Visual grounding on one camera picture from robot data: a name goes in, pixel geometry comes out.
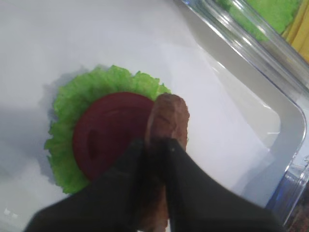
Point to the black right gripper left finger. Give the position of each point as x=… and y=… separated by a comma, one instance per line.
x=108, y=204

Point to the yellow cheese slice stack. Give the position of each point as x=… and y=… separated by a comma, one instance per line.
x=297, y=33

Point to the red tomato slice on burger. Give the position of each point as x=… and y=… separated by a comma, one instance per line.
x=106, y=128

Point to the green lettuce leaf on tray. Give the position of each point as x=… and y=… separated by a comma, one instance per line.
x=71, y=102

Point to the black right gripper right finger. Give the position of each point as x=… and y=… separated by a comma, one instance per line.
x=197, y=203

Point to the green lettuce pile in container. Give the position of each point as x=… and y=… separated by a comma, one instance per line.
x=279, y=14

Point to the clear patty and tomato container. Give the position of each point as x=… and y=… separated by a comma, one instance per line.
x=290, y=190

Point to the white paper sheet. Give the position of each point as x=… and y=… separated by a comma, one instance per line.
x=44, y=43

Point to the clear lettuce and cheese container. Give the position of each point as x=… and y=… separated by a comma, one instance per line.
x=247, y=33

